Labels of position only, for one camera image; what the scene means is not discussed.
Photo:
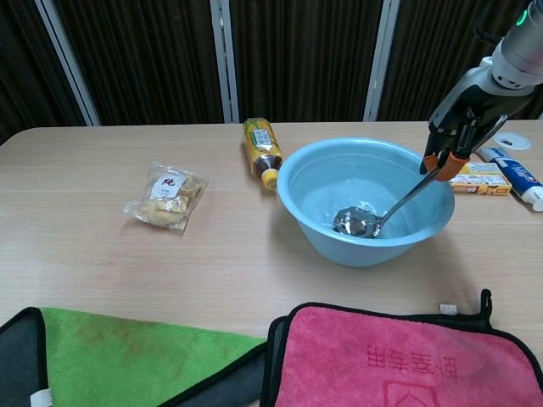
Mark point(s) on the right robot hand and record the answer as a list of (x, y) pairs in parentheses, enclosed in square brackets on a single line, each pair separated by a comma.
[(471, 97)]

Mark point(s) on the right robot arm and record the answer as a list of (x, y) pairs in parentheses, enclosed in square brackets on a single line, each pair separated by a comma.
[(522, 51)]

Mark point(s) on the light blue plastic basin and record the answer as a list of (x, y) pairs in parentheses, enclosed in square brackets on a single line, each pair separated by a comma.
[(331, 250)]

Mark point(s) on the yellow cardboard box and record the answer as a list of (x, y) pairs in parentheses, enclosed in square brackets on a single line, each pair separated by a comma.
[(483, 182)]

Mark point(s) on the blue and white toothpaste tube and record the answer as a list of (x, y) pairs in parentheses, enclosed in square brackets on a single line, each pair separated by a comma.
[(519, 174)]

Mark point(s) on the yellow-labelled tea bottle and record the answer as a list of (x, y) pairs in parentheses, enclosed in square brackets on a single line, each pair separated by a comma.
[(261, 144)]

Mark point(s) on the pink microfiber cloth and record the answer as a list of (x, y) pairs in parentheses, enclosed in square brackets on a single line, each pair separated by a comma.
[(339, 360)]

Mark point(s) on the clear bag of cookies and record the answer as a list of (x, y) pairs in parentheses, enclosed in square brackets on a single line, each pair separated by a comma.
[(167, 197)]

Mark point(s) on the green and grey microfiber cloth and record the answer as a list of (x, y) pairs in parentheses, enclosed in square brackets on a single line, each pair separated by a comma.
[(127, 360)]

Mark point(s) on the grey partition post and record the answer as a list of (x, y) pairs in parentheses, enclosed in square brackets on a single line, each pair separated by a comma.
[(225, 63), (68, 63), (382, 63)]

